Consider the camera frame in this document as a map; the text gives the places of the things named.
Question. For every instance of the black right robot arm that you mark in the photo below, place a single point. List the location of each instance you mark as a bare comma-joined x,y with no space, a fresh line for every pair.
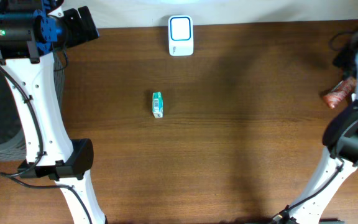
340,140

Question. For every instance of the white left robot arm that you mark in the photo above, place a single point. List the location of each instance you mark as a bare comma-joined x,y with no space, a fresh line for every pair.
31,32

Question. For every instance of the dark grey plastic basket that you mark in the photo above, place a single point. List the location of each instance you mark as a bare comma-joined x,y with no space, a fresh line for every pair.
31,112

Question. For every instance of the brown chocolate bar wrapper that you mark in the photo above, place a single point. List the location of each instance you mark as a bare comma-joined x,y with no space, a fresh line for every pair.
339,92

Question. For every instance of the small teal packet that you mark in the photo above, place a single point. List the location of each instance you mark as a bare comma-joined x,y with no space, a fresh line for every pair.
157,105

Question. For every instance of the white barcode scanner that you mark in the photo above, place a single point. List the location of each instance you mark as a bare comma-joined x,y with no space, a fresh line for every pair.
180,36

